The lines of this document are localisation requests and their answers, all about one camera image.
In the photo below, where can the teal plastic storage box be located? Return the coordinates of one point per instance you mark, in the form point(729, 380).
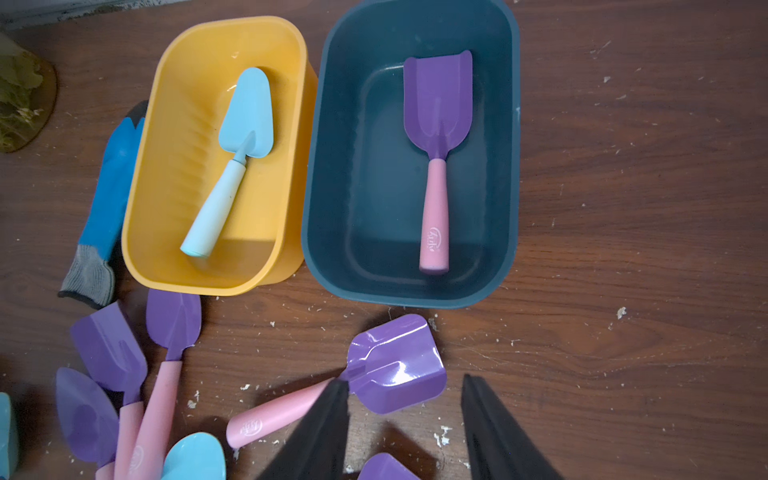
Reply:
point(367, 182)

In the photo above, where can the teal shovel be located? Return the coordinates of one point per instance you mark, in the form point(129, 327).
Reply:
point(247, 131)
point(9, 438)
point(196, 456)

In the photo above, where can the purple square shovel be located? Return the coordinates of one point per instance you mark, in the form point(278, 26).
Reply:
point(438, 102)
point(390, 367)
point(384, 466)
point(115, 361)

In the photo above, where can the yellow plastic storage box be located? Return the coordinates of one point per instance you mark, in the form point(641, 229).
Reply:
point(180, 159)

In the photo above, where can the purple pointed shovel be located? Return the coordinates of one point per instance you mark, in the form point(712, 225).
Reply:
point(174, 321)
point(88, 420)

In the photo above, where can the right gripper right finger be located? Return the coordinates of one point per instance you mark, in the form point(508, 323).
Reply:
point(498, 447)

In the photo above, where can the blue grey gardening glove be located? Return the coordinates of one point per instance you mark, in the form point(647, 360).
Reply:
point(90, 278)

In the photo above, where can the purple pointed shovel top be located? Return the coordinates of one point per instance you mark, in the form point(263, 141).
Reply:
point(174, 321)

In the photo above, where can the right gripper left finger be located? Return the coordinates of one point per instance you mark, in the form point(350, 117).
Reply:
point(316, 448)

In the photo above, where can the artificial plant in glass vase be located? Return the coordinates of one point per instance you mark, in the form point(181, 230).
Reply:
point(28, 94)

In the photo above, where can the purple pointed shovel lower left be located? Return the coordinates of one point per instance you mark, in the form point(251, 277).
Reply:
point(88, 420)

